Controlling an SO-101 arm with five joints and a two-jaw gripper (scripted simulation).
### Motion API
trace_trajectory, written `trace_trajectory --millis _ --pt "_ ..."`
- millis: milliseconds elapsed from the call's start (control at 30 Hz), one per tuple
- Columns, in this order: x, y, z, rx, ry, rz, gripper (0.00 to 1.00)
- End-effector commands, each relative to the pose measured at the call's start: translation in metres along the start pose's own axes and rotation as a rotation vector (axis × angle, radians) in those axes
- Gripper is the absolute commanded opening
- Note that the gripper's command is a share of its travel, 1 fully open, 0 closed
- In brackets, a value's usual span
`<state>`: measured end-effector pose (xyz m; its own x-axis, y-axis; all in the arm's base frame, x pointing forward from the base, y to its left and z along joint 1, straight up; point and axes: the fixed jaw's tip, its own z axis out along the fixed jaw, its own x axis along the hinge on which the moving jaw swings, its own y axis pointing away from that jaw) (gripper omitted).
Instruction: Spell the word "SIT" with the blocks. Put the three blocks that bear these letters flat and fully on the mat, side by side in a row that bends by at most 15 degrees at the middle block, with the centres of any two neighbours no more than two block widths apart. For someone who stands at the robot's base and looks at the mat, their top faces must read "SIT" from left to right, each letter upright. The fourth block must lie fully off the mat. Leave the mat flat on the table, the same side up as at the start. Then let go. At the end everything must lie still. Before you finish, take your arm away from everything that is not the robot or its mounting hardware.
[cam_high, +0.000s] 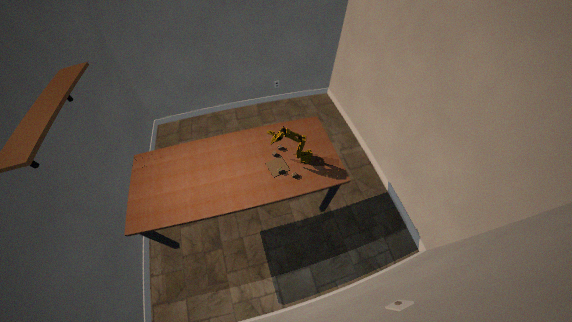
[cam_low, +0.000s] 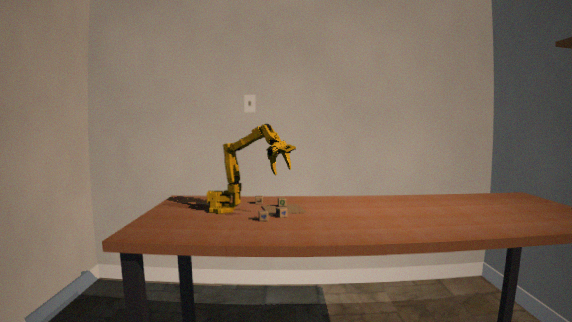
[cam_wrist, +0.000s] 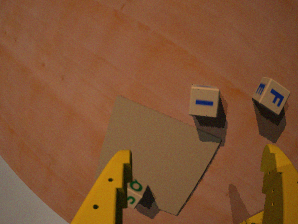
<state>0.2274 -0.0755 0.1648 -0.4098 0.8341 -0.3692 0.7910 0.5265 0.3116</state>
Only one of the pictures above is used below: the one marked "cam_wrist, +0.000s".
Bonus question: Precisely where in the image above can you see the tan flat mat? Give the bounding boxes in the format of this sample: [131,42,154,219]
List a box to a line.
[95,95,222,215]

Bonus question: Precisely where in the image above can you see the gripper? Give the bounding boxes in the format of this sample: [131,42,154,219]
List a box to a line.
[71,144,298,224]

